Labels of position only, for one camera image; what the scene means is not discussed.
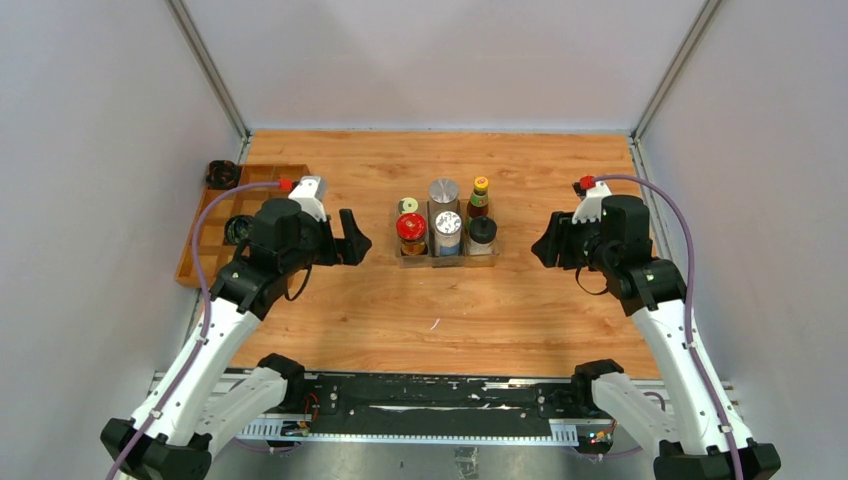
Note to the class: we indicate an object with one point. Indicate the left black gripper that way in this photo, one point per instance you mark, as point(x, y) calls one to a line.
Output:
point(347, 250)

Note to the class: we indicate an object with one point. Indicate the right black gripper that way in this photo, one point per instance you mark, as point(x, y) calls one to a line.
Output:
point(557, 239)

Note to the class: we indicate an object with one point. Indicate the red lid sauce jar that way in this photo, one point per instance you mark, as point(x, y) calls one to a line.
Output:
point(411, 229)

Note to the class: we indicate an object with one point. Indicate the black lid spice bottle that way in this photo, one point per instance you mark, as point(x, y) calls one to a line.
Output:
point(482, 232)

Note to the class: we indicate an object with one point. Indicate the yellow lid spice bottle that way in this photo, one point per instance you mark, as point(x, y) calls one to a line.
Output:
point(407, 205)

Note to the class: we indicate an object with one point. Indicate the yellow cap sauce bottle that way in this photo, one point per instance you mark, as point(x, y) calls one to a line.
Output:
point(478, 203)

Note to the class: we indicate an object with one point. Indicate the clear plastic organizer bin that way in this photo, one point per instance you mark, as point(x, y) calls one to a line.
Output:
point(429, 259)

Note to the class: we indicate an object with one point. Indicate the silver lid blue bottle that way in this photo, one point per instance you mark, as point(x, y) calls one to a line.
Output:
point(447, 233)

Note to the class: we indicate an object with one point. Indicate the silver lid glass jar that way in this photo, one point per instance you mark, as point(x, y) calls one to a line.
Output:
point(443, 195)

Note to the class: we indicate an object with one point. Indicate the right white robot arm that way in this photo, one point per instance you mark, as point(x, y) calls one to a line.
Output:
point(703, 437)

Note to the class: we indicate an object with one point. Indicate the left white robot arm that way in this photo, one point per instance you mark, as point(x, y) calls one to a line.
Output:
point(179, 430)

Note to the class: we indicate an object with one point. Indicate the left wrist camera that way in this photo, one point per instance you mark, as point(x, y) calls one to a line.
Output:
point(309, 194)

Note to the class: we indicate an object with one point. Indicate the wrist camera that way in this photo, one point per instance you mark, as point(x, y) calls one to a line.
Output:
point(309, 194)
point(589, 210)

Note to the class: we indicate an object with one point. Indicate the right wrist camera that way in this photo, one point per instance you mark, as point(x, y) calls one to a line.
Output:
point(589, 210)

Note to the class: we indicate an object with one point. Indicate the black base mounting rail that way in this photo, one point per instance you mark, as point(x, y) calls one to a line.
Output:
point(440, 407)

